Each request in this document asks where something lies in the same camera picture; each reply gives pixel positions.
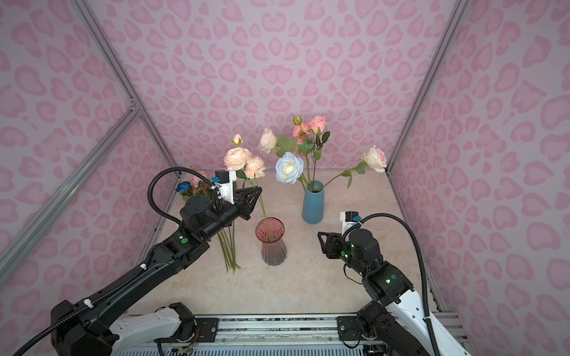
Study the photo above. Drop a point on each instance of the light blue white rose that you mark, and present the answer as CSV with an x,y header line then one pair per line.
x,y
290,170

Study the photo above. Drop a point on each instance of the aluminium rail base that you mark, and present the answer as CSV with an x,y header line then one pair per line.
x,y
271,334

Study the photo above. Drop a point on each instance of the pink spray rose branch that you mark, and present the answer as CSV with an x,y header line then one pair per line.
x,y
311,136

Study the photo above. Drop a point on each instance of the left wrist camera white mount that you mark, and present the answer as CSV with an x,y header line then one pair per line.
x,y
223,186

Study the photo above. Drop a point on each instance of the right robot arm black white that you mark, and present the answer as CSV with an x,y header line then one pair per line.
x,y
396,315

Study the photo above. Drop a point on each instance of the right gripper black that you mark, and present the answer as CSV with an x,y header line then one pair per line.
x,y
333,241

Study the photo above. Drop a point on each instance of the pink peony flower stem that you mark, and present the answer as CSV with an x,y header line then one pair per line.
x,y
197,185

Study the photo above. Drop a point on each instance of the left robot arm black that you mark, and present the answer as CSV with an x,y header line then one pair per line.
x,y
93,326

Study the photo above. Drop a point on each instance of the peach spray rose branch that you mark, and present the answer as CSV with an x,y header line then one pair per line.
x,y
244,163

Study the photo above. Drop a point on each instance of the teal ceramic vase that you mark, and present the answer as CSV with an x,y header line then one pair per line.
x,y
313,204

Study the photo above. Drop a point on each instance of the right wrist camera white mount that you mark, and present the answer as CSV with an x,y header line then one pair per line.
x,y
349,219

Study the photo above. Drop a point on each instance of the large peach pink rose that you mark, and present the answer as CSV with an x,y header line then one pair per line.
x,y
373,160

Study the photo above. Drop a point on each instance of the aluminium corner frame post right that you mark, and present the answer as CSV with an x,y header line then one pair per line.
x,y
458,14

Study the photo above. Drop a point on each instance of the aluminium diagonal frame bar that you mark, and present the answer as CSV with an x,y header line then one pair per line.
x,y
29,236

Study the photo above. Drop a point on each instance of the dark red glass vase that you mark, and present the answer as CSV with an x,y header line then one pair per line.
x,y
270,232

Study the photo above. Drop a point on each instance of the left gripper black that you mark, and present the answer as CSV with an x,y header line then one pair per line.
x,y
241,204

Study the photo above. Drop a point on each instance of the aluminium corner frame post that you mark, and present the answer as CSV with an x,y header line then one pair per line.
x,y
458,14
97,33

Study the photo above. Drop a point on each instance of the dark blue small flower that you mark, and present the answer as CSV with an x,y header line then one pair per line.
x,y
184,188

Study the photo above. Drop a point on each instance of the aluminium corner frame post left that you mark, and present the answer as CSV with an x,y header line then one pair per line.
x,y
97,33

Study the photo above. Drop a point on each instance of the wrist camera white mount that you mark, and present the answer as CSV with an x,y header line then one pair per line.
x,y
349,219
223,186

